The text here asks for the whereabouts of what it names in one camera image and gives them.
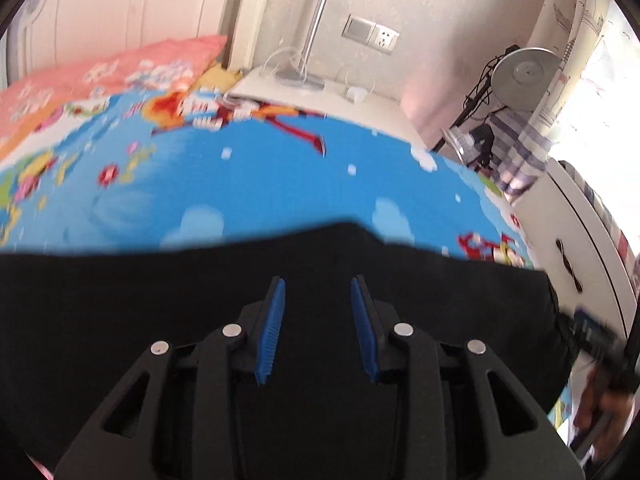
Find white nightstand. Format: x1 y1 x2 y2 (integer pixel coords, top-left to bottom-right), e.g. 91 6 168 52
225 65 431 153

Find white cabinet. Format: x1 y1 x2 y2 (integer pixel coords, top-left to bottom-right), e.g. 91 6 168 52
512 160 640 411

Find black pants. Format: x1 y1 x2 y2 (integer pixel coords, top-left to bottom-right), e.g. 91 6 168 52
0 220 576 480

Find yellow pillow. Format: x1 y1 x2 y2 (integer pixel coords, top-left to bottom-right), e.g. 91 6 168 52
192 62 243 93

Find pink printed pillow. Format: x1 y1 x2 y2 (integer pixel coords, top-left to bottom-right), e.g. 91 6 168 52
0 35 228 146

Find grey round desk lamp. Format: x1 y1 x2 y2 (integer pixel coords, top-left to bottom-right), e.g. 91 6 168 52
432 44 563 156

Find person's right hand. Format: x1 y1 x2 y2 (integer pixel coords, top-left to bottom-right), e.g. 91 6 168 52
575 367 636 436

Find white charger with cable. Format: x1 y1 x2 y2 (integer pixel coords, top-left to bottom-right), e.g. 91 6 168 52
335 67 381 104

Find blue cartoon printed bed sheet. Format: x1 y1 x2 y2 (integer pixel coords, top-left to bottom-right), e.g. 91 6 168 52
0 82 536 271

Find clear plastic cup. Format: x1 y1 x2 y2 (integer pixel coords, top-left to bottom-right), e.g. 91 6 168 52
442 127 477 166

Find grey wall socket panel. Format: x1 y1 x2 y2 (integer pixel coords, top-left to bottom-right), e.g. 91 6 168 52
341 14 401 56

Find white printed curtain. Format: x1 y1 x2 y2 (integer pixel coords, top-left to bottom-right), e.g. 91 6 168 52
530 0 617 146

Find silver pole lamp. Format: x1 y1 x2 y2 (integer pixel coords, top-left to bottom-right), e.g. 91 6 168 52
275 0 343 90

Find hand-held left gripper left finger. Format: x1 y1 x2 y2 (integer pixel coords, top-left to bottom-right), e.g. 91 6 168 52
54 276 287 480

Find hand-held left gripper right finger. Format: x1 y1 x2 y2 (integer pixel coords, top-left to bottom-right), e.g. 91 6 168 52
350 275 585 480

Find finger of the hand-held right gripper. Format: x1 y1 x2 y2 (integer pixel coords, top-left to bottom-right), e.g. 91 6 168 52
572 306 621 361

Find blue white plaid cloth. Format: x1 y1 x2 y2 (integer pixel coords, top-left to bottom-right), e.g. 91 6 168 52
487 107 553 196

